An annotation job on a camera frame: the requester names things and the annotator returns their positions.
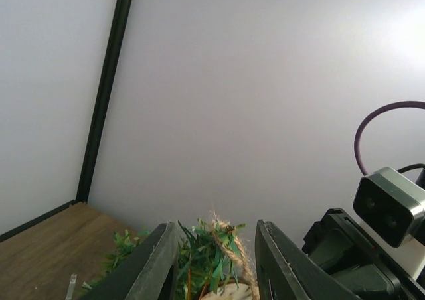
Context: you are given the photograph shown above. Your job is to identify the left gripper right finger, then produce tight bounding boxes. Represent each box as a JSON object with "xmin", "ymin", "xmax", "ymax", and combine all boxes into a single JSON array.
[{"xmin": 255, "ymin": 220, "xmax": 359, "ymax": 300}]

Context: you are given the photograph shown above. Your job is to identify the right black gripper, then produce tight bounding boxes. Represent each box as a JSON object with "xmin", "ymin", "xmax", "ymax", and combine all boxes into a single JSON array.
[{"xmin": 302, "ymin": 208, "xmax": 424, "ymax": 299}]

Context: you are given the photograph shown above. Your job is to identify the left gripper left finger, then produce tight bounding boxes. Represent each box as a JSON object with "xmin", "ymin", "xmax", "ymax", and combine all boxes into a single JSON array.
[{"xmin": 81, "ymin": 222, "xmax": 179, "ymax": 300}]

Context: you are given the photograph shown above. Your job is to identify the small green christmas tree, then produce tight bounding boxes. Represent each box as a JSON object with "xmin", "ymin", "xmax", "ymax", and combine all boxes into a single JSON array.
[{"xmin": 83, "ymin": 219, "xmax": 250, "ymax": 299}]

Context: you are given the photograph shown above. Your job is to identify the brown heart ornament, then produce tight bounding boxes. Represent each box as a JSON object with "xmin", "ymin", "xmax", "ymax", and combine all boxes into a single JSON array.
[{"xmin": 200, "ymin": 212, "xmax": 260, "ymax": 299}]

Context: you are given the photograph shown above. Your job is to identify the clear led light string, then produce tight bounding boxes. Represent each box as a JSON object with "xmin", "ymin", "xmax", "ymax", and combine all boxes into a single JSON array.
[{"xmin": 64, "ymin": 273, "xmax": 78, "ymax": 300}]

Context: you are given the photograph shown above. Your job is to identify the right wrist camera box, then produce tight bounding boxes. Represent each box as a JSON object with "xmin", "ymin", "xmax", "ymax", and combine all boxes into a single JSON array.
[{"xmin": 351, "ymin": 167, "xmax": 425, "ymax": 281}]

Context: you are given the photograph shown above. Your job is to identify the black frame post left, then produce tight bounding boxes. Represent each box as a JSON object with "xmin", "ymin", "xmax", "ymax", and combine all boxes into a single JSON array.
[{"xmin": 75, "ymin": 0, "xmax": 132, "ymax": 203}]

